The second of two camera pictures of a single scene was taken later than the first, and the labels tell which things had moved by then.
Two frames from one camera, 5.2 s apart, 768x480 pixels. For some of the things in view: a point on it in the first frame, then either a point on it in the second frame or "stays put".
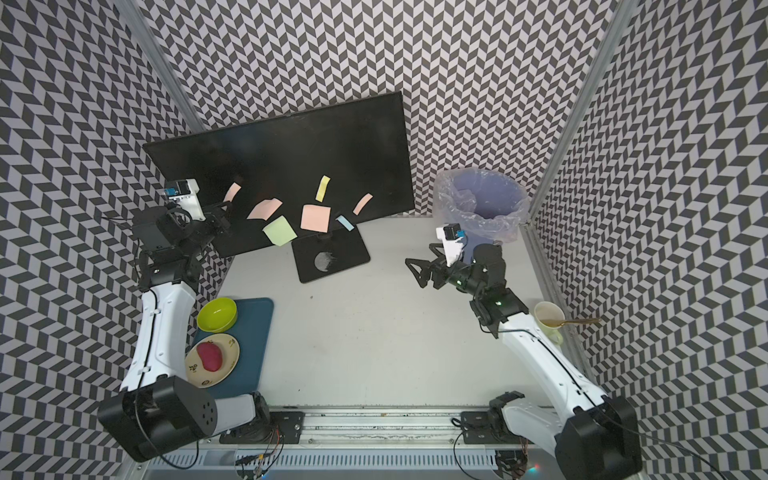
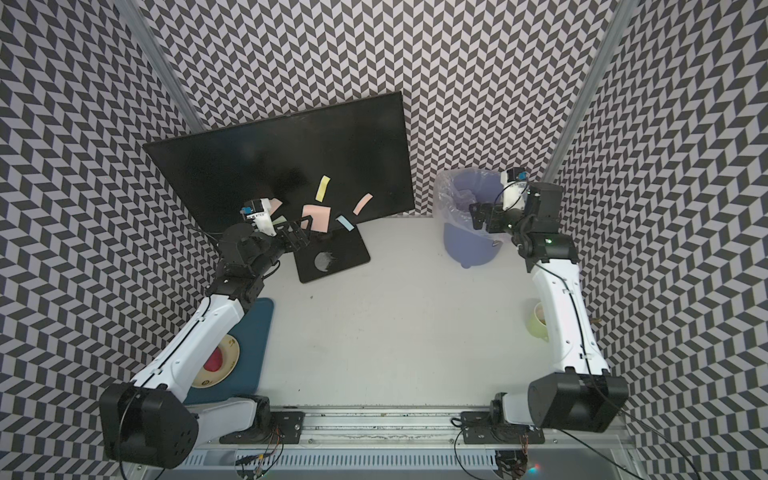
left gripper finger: [216, 230] → [292, 240]
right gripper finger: [439, 277] → [478, 222]
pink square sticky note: [315, 218] stays put
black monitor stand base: [324, 254] stays put
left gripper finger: [222, 210] → [298, 228]
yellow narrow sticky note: [325, 180] stays put
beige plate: [196, 372] stays put
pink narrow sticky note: [366, 198] stays put
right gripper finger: [426, 267] → [482, 209]
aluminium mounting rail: [379, 428] stays put
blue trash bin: [485, 204] stays put
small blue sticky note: [345, 223] stays put
